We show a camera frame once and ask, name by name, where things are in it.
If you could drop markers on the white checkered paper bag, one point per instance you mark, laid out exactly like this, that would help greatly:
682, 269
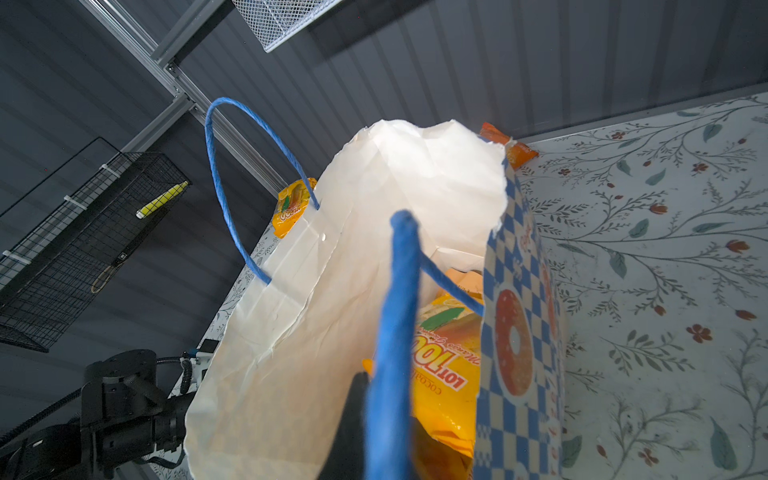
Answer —
396, 208

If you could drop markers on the small orange snack packet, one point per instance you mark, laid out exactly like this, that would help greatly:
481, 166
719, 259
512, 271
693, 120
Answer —
517, 152

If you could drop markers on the yellow marker pen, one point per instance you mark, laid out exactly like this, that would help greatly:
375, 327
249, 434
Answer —
161, 200

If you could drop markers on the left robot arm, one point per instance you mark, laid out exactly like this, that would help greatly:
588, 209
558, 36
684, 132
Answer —
48, 445

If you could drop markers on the white wire wall basket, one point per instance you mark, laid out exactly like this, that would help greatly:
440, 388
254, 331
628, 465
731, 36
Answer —
273, 22

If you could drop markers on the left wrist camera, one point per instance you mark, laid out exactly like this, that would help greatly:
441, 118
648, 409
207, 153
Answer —
200, 359

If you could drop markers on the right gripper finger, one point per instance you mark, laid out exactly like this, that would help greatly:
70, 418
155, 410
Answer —
346, 458

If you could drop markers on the black wire side basket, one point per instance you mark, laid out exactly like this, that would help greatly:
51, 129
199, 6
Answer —
63, 240

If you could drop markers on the tan bread snack pack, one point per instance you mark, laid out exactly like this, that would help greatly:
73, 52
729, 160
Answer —
470, 282

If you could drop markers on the floral table mat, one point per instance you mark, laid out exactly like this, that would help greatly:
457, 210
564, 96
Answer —
655, 232

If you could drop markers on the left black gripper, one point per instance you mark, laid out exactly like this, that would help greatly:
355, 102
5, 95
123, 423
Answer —
125, 417

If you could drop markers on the yellow snack bag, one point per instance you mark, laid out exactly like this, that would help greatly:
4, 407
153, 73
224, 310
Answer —
445, 384
292, 203

